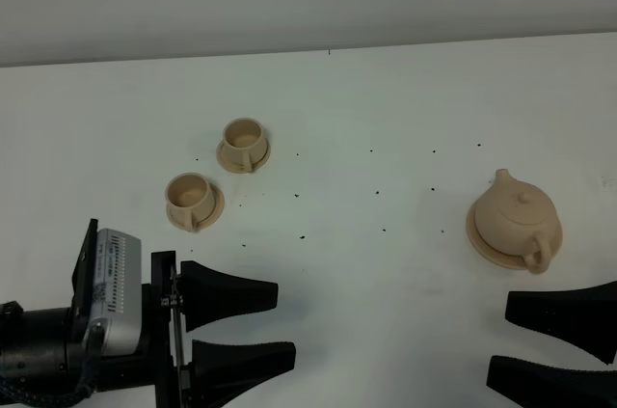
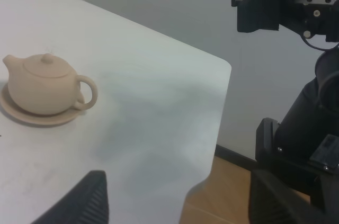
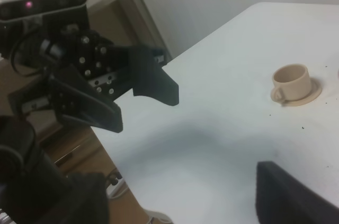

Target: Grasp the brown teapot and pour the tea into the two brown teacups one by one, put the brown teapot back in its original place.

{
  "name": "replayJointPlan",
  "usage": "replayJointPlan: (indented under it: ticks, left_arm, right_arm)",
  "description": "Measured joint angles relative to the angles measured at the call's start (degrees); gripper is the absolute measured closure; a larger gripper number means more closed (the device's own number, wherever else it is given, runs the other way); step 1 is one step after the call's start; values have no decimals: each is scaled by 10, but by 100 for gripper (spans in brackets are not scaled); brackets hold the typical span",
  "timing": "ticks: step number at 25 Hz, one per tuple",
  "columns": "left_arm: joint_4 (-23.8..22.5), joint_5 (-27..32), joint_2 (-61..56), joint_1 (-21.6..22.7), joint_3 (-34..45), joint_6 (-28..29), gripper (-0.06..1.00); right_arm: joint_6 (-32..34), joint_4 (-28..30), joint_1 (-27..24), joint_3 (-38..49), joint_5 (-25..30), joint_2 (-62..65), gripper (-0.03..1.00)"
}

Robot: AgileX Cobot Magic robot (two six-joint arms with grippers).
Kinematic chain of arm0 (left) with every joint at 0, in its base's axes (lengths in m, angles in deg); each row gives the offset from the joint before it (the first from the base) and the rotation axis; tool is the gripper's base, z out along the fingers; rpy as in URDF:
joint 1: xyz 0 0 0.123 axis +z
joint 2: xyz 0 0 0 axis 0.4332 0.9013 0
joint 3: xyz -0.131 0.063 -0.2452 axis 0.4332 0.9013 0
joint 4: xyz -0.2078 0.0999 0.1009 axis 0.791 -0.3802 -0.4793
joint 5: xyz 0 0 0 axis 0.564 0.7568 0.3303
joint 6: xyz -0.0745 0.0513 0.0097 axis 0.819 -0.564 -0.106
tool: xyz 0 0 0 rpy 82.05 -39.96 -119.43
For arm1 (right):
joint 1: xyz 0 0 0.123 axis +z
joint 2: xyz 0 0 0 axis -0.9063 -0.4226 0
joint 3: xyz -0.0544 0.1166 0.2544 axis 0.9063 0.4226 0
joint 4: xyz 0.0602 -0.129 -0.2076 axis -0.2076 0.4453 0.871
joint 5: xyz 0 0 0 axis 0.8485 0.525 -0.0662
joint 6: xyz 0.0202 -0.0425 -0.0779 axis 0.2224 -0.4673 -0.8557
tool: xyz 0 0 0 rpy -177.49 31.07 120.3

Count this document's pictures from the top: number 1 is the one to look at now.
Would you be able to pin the near beige saucer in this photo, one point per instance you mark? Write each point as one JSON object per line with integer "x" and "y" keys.
{"x": 218, "y": 207}

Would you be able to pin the beige teapot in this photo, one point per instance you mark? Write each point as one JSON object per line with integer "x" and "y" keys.
{"x": 517, "y": 200}

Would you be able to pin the beige teacup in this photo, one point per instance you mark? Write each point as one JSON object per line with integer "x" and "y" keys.
{"x": 190, "y": 201}
{"x": 243, "y": 132}

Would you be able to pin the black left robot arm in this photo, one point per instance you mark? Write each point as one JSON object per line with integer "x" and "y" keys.
{"x": 52, "y": 358}

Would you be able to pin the far beige teacup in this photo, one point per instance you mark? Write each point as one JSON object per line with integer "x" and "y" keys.
{"x": 243, "y": 132}

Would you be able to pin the far beige saucer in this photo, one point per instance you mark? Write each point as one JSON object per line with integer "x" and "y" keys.
{"x": 243, "y": 160}

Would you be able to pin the beige teapot saucer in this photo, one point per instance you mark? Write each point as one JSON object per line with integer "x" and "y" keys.
{"x": 513, "y": 245}

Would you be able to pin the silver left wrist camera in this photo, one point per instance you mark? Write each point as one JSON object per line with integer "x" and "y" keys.
{"x": 107, "y": 290}

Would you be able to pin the near beige teacup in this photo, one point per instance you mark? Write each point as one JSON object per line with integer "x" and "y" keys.
{"x": 190, "y": 201}

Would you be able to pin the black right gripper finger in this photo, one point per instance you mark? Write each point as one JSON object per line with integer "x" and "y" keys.
{"x": 585, "y": 318}
{"x": 534, "y": 385}

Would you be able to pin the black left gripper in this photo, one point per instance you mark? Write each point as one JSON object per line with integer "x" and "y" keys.
{"x": 218, "y": 373}

